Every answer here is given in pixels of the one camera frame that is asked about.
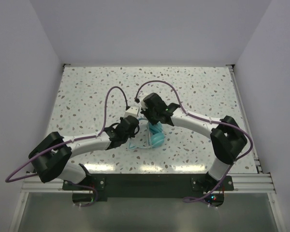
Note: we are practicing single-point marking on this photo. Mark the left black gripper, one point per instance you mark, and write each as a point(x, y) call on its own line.
point(132, 135)

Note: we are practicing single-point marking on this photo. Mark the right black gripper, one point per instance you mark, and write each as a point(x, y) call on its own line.
point(146, 113)

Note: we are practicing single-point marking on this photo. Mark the teal white cat-ear headphones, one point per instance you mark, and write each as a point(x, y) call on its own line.
point(154, 136)

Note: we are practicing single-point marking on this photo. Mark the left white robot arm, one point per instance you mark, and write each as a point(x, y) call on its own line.
point(50, 158)

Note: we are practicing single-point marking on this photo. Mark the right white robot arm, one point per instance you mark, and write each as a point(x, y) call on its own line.
point(227, 140)

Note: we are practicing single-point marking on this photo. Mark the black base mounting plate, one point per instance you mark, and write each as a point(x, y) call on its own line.
point(188, 187)

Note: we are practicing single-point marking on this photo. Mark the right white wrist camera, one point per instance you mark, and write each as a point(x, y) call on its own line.
point(143, 105)

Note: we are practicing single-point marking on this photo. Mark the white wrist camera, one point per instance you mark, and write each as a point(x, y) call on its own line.
point(132, 111)
point(143, 105)

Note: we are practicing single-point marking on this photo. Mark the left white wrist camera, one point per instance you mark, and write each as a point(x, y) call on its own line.
point(132, 111)

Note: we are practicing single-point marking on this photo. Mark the front aluminium frame rail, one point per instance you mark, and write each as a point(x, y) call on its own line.
point(32, 185)

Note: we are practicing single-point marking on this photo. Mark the aluminium frame rail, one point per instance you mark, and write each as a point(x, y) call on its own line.
point(32, 185)
point(246, 116)

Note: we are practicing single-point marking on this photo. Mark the right aluminium frame rail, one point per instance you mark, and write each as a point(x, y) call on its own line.
point(246, 116)

